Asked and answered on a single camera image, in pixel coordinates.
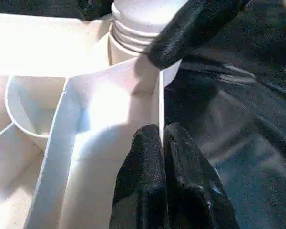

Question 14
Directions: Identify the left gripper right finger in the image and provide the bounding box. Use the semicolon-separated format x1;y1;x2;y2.
163;122;240;229

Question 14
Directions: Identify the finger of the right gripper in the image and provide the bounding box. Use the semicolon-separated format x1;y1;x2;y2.
147;0;252;70
76;0;115;21

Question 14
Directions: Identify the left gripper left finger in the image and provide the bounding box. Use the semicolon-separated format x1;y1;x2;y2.
109;124;168;229

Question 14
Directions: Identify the white plastic table leg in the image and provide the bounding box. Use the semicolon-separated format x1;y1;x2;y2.
107;0;191;65

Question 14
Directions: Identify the white plastic table top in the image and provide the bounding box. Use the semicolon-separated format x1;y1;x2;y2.
0;12;183;229

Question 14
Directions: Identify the black plastic mat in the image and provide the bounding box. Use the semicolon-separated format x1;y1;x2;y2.
0;0;286;229

